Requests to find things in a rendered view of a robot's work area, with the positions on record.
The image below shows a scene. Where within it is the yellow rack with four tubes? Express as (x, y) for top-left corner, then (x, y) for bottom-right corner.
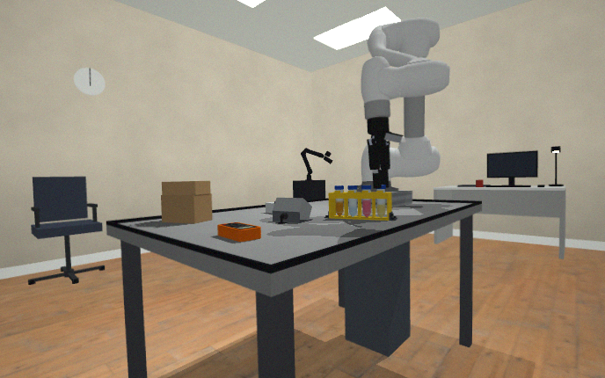
(329, 190), (392, 221)

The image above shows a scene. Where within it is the brown cardboard box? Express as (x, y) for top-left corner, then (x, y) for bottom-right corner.
(161, 181), (213, 223)

